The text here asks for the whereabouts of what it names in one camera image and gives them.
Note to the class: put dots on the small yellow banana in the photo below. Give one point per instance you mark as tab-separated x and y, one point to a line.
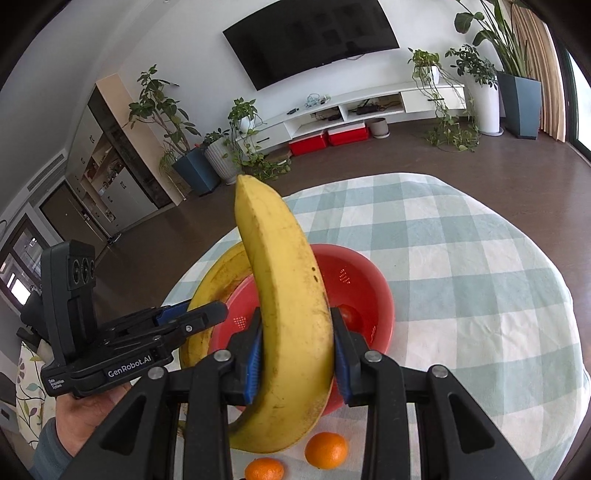
217	281

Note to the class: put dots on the large broad-leaf plant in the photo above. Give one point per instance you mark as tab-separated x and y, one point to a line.
501	37

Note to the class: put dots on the large yellow banana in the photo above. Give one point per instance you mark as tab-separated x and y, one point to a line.
286	300

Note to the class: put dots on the beige curtain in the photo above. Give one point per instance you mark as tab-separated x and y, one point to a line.
540	46

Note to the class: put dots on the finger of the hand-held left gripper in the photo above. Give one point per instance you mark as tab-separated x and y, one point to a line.
203	318
171	314

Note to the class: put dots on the small green plant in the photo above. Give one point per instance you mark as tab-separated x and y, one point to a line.
214	137

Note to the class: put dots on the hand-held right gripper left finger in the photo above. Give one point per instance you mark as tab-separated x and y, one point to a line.
253	369

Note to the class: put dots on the tall leafy tree plant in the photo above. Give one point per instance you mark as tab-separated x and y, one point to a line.
157	106

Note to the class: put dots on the trailing pothos plant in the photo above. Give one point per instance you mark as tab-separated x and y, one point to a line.
244	113
425	62

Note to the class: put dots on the red plastic bowl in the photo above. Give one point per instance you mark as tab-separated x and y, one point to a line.
364	286

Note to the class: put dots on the blue square plant pot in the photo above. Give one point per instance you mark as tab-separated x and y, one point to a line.
196	170

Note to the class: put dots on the bushy schefflera plant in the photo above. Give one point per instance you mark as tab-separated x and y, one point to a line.
473	64

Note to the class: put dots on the grey-blue square plant pot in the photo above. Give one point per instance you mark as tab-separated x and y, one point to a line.
519	106

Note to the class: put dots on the person's left hand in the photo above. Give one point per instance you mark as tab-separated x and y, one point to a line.
87	415

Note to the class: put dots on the orange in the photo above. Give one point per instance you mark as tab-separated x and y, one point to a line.
326	450
264	470

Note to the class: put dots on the tall white plant pot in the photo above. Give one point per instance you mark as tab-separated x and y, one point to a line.
485	108

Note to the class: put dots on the wall cabinet unit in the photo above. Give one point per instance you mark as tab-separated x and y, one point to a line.
120	152

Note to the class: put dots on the red storage box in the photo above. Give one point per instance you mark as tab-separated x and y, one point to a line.
348	134
308	144

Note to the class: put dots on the red tomato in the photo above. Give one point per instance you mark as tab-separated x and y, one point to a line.
350	316

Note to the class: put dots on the person's left forearm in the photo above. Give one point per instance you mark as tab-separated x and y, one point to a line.
48	452

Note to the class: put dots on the green white checkered tablecloth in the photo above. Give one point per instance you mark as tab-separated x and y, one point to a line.
461	277

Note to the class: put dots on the small grey round pot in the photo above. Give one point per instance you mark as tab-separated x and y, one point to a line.
378	128

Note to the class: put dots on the white ribbed plant pot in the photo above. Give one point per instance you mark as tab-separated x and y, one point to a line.
221	161

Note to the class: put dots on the white television cabinet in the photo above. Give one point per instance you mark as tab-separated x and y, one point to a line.
369	99

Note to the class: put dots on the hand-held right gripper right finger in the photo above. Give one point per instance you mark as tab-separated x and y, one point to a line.
342	369

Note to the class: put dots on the wall-mounted black television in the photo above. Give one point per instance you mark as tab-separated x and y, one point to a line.
314	37

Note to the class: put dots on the white floral cloth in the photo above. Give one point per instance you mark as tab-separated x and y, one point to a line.
30	401

